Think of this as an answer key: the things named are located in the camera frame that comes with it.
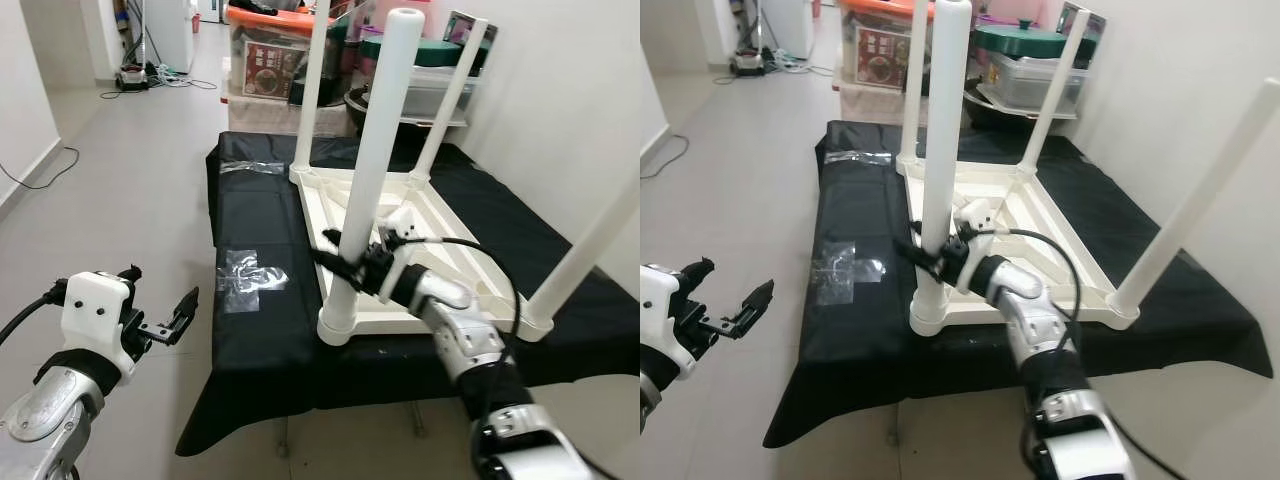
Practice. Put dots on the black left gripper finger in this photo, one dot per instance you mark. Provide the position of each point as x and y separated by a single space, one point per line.
129 275
752 315
698 271
180 322

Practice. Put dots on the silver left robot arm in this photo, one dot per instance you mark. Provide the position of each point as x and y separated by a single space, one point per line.
655 385
45 415

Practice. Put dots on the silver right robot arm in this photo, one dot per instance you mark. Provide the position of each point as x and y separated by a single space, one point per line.
1035 320
465 340

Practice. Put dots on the clear tape patch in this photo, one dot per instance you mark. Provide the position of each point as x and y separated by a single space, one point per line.
250 280
845 272

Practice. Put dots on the clear tape strip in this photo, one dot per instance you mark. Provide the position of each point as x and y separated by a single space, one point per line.
860 158
250 167

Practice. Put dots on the black tablecloth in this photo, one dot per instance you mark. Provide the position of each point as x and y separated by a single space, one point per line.
860 360
260 370

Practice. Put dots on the large black basin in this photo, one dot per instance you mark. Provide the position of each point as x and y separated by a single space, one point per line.
985 108
355 110

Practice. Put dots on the beige cloth covered bench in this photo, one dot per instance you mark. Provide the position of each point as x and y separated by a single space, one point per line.
870 105
260 118

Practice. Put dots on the grey metal table leg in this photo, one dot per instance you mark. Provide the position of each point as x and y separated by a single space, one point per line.
283 438
893 432
418 420

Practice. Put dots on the red printed carton box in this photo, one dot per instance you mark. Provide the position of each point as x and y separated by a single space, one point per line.
270 70
880 58

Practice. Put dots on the black plastic bag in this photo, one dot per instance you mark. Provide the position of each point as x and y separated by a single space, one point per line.
345 60

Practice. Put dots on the clear plastic storage box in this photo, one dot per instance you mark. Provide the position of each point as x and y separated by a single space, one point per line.
1030 85
440 90

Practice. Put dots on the green round pot lid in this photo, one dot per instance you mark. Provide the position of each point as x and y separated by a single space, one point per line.
1020 42
440 52

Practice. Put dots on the white cabinet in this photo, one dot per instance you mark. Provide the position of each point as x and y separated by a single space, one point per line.
785 25
170 30

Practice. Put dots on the silver framed picture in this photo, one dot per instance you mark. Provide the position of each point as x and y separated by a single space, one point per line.
1085 22
470 30

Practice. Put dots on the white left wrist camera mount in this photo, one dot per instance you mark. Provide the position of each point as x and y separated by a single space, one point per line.
660 300
95 310

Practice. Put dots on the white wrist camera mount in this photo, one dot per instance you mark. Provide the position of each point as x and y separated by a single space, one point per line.
95 310
400 222
660 300
978 215

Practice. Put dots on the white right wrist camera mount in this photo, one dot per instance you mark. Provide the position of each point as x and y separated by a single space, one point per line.
978 215
400 222

